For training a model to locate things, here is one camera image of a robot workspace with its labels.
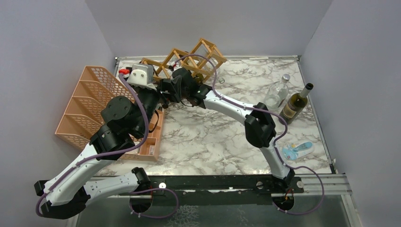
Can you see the clear square glass bottle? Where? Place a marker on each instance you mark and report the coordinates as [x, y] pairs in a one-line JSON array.
[[211, 67]]

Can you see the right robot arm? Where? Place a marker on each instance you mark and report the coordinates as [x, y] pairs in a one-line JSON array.
[[257, 120]]

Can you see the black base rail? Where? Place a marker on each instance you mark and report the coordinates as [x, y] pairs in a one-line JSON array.
[[204, 190]]

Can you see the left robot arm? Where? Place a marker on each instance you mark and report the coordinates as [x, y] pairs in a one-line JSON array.
[[125, 128]]

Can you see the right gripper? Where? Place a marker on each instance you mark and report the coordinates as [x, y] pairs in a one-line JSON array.
[[162, 87]]

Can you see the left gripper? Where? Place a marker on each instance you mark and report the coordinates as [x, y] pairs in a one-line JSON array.
[[162, 99]]

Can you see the peach plastic file rack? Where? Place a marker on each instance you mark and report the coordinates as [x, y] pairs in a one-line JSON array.
[[82, 116]]

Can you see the peach desk organizer tray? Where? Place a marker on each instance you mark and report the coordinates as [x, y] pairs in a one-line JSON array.
[[149, 151]]

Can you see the green wine bottle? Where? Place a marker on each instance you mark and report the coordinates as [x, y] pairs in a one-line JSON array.
[[296, 104]]

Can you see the clear bottle silver cap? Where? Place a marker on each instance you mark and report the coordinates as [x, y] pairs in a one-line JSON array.
[[277, 93]]

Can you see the blue white packaged item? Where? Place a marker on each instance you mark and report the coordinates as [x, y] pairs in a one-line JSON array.
[[296, 150]]

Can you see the wooden wine rack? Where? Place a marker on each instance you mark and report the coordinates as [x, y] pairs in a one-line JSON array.
[[191, 60]]

